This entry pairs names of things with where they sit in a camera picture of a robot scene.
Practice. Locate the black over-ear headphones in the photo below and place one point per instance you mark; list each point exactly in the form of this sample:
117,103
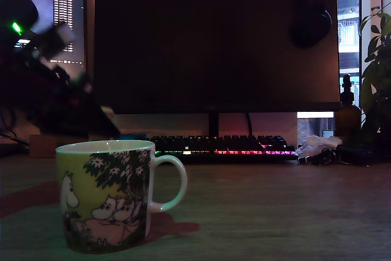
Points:
311,28

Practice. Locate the green leafy houseplant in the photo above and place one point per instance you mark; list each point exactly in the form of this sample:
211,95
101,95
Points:
378,74

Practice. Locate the large dark computer monitor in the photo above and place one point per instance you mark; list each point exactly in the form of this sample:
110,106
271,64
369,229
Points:
198,44

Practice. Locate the blue flat box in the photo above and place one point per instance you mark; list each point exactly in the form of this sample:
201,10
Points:
134,137

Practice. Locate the black key bunch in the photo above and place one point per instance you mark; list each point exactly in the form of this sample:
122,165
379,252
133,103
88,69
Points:
323,157

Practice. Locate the lit computer monitor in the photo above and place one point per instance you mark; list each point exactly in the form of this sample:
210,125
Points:
78,28

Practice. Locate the brown dropper bottle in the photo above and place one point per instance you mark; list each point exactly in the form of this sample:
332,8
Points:
346,117

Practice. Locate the black monitor stand post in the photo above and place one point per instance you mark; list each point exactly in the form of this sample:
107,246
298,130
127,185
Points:
214,125

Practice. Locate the crumpled white tissue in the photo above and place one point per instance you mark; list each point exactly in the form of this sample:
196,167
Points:
317,142

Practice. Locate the cartoon print ceramic mug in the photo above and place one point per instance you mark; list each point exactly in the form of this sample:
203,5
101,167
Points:
100,197

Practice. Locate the dark flat pouch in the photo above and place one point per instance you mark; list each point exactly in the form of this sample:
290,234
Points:
357,152

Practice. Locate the black backlit keyboard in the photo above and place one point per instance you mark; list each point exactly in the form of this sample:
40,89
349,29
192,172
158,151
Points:
214,145

